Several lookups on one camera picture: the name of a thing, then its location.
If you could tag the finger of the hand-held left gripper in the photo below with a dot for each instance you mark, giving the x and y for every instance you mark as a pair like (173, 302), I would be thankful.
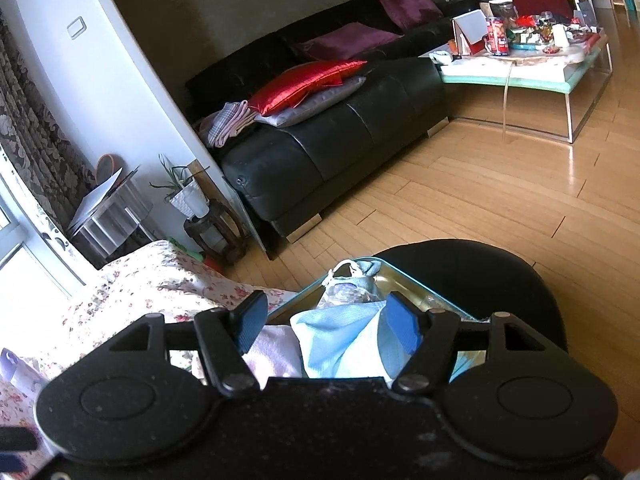
(17, 440)

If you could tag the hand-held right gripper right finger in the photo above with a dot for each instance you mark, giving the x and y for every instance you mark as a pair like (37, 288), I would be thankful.
(405, 325)

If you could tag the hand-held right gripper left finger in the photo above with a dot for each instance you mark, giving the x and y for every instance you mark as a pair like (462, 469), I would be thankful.
(250, 320)

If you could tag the teal metal tin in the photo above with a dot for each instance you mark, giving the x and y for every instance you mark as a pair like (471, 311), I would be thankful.
(405, 282)

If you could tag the pink cloth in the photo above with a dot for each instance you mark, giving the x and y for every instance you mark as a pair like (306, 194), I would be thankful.
(275, 355)

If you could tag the light blue face mask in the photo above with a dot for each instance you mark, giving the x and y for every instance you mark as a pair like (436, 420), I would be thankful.
(340, 345)

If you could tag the black round stool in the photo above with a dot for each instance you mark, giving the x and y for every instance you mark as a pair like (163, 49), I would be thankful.
(475, 270)

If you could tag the dark wooden plant stand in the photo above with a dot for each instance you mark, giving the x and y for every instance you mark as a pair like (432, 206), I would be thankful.
(217, 235)

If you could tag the floral blanket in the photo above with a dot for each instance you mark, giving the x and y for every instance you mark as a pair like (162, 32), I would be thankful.
(140, 280)

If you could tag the potted plant in white pot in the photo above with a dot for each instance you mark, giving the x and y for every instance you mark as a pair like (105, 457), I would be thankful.
(187, 192)

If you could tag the glass side table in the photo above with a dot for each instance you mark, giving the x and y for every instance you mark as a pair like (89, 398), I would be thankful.
(115, 220)

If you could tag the white papers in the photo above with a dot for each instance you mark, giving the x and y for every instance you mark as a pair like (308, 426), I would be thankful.
(97, 197)

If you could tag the folded checked cloth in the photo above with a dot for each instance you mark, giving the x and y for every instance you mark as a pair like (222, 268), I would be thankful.
(225, 122)

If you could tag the black leather sofa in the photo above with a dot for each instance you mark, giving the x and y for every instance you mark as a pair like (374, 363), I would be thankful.
(350, 125)

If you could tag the grey cushion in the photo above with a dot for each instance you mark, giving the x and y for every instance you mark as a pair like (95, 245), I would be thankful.
(320, 102)

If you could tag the red satin cushion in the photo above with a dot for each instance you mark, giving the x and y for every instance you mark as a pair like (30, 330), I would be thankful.
(305, 82)

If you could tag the glass coffee table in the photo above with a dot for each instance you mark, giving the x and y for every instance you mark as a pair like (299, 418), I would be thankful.
(510, 80)

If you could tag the large purple cushion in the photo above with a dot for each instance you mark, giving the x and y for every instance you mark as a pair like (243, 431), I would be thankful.
(345, 42)

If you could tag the patterned curtain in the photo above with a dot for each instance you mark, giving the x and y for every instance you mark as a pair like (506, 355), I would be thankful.
(35, 125)

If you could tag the white card box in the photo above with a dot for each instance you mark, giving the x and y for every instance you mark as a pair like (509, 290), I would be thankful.
(470, 32)

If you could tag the red can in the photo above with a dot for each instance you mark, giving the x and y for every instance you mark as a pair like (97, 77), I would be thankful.
(498, 36)

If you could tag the small purple cushion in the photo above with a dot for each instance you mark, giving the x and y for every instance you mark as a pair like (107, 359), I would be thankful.
(407, 5)

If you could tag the glass jar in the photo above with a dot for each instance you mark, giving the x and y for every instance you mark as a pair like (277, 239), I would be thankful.
(506, 14)

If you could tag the white cup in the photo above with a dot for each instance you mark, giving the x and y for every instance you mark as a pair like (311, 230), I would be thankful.
(561, 36)

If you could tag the wall switch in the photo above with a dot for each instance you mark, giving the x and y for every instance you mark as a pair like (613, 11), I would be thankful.
(76, 28)

